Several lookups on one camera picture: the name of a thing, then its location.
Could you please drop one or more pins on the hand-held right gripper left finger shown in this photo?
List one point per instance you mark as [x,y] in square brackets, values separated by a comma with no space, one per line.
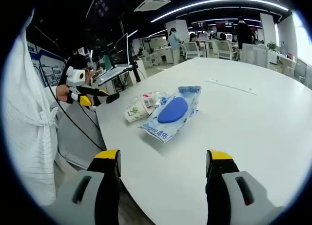
[96,186]

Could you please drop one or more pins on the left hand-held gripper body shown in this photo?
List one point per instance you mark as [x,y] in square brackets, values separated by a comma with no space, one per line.
[74,77]

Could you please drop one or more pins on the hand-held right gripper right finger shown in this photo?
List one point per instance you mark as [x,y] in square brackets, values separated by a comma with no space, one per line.
[226,186]

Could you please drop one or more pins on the white green-print paper cup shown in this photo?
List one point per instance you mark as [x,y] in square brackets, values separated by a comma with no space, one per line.
[135,112]

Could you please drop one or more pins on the small red-label white packet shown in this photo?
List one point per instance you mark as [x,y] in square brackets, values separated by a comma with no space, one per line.
[148,100]

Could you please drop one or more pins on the clear plastic wrapper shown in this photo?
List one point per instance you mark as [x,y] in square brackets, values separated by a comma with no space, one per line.
[162,98]

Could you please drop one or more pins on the blue-lid wet wipes packet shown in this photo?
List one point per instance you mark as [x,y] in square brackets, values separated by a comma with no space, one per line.
[171,110]

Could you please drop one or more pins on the person's left hand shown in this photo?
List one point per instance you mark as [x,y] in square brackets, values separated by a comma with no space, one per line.
[63,93]

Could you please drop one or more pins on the open laptop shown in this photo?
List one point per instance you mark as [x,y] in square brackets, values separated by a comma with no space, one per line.
[111,75]

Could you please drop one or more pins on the dark computer monitor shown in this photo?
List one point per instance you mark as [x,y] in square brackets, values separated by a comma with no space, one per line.
[122,50]

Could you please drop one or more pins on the white table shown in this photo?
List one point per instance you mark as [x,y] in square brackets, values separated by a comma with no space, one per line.
[231,127]

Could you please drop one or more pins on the ceiling air conditioner unit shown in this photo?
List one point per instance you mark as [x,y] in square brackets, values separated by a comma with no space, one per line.
[152,4]

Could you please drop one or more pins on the white mesh office chair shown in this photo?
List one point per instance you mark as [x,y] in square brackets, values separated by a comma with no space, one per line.
[193,50]
[225,50]

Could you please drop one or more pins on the white desk partition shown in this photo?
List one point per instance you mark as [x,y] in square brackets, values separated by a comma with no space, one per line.
[254,55]

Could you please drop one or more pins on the grey office chair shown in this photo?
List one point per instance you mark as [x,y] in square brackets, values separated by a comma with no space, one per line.
[302,70]

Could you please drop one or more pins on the green potted plant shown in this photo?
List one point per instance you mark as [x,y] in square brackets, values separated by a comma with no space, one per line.
[272,46]

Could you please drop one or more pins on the curved ceiling light strip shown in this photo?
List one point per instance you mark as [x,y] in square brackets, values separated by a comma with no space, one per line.
[219,3]

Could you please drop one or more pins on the wall poster board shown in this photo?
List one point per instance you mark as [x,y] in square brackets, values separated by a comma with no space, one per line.
[46,66]

